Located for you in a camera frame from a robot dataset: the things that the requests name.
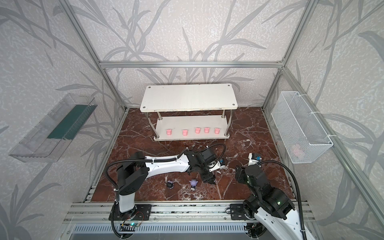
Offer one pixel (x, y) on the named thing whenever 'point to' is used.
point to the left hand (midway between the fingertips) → (214, 170)
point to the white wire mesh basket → (302, 136)
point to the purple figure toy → (193, 183)
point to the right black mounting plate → (237, 212)
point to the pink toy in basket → (296, 152)
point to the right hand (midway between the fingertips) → (239, 162)
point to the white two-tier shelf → (189, 112)
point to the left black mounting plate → (140, 212)
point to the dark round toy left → (170, 184)
